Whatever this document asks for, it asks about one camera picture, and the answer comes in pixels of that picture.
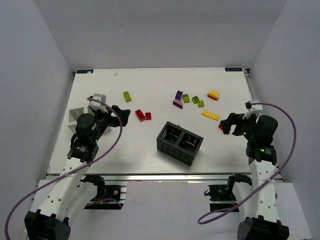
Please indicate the black two-compartment container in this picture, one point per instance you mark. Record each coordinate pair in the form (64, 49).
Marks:
(178, 143)

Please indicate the flat yellow lego plate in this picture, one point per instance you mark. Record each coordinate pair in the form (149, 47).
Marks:
(210, 115)

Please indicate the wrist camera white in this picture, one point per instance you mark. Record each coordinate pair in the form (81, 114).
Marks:
(254, 107)
(94, 106)

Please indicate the yellow red lego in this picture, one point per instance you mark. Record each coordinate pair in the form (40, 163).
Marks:
(213, 94)

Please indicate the aluminium front rail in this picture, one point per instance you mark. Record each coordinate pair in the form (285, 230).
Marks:
(164, 177)

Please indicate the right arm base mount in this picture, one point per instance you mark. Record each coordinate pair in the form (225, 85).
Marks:
(221, 195)

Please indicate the blue table label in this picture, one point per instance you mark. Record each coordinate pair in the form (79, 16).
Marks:
(233, 69)
(84, 71)

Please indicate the purple pink lego slope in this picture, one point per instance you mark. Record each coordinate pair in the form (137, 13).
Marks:
(177, 103)

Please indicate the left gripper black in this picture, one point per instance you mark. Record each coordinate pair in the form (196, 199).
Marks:
(113, 116)

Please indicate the left blue table label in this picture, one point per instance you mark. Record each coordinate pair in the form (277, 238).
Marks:
(84, 71)

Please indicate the long green lego brick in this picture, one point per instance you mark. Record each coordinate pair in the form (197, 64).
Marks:
(127, 96)

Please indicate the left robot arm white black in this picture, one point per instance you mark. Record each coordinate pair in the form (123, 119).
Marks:
(75, 189)

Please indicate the purple lego upright piece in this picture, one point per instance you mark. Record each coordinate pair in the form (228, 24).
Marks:
(178, 95)

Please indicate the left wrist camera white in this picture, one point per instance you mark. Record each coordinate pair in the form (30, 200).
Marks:
(94, 106)

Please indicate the long red lego brick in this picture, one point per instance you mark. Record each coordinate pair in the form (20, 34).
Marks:
(140, 115)

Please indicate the white two-compartment container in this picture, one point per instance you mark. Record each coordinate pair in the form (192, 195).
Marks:
(74, 115)

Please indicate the small red lego brick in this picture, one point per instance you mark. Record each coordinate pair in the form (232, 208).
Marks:
(148, 116)

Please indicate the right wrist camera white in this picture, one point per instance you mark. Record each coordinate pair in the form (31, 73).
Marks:
(254, 107)

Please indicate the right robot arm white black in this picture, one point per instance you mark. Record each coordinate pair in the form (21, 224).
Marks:
(255, 194)

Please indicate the right blue table label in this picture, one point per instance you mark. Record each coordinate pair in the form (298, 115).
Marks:
(233, 69)

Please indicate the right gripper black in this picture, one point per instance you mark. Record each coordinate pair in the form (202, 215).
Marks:
(237, 124)

